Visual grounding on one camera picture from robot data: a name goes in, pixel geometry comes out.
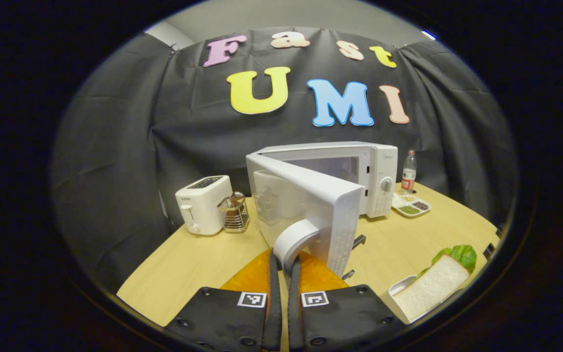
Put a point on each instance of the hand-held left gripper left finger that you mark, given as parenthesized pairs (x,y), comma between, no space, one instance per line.
(274,303)

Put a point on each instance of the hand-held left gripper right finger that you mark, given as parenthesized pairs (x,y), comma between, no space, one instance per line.
(293,313)

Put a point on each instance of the white microwave oven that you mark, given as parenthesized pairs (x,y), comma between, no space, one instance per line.
(311,186)

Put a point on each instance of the lettuce sandwich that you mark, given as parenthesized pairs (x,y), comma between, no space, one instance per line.
(433,288)

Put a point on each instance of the white toaster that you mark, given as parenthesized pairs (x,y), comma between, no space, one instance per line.
(198,205)

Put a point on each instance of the white divided dish of beans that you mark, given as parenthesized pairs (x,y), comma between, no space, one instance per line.
(411,208)

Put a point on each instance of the clear bottle with red label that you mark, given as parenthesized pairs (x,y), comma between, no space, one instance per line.
(409,176)

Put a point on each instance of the black table clip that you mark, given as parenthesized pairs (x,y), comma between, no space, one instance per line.
(489,251)
(499,230)

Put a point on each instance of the small ceiling light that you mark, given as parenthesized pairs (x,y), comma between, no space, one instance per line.
(428,35)

